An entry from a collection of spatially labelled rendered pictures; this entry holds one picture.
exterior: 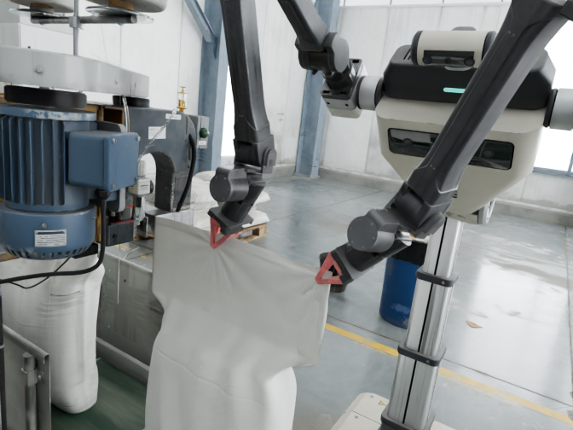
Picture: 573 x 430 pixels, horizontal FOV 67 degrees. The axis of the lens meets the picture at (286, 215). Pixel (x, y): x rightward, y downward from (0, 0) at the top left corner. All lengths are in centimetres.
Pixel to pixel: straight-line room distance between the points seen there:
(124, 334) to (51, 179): 121
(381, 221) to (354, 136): 884
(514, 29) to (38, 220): 73
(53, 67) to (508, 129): 89
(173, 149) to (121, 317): 91
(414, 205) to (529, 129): 42
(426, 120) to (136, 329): 132
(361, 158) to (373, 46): 225
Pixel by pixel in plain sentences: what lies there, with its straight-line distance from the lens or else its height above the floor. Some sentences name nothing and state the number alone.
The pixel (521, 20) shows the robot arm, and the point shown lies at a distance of 64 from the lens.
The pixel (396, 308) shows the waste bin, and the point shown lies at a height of 13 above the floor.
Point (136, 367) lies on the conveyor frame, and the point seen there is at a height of 41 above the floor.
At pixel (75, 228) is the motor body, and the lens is 81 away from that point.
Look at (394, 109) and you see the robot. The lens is 116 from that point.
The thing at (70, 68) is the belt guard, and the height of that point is 140.
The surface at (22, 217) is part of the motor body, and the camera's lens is 81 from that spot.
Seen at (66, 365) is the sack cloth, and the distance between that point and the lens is 155.
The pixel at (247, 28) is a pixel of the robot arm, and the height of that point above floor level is 151.
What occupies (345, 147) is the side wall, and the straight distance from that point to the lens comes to 959.
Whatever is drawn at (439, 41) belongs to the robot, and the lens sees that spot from 101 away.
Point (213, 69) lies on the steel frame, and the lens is 708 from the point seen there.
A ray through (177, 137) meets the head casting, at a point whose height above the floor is 127.
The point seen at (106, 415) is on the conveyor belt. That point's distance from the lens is 161.
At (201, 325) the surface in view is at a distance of 109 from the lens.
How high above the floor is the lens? 137
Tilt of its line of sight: 13 degrees down
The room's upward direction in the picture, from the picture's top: 7 degrees clockwise
